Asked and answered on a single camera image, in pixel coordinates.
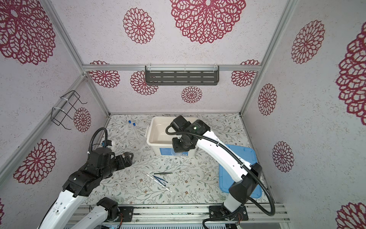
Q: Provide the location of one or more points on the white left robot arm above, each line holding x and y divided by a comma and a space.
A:
101, 164

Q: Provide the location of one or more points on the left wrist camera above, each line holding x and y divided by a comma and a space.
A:
110, 144

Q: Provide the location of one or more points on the white plastic bin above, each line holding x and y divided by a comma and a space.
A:
158, 140

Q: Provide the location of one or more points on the black wire wall rack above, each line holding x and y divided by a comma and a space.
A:
61, 112

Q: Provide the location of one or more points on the metal tweezers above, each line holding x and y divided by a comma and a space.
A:
163, 173

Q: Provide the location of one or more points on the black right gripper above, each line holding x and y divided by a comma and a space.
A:
176, 147

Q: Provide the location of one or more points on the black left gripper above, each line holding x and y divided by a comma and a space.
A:
122, 164

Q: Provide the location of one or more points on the thin blue capped test tube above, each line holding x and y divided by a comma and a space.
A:
135, 130

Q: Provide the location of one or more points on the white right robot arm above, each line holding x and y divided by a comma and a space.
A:
245, 176

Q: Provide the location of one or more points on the dark grey wall shelf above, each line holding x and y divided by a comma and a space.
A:
182, 76

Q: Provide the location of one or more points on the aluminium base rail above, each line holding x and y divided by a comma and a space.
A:
178, 214

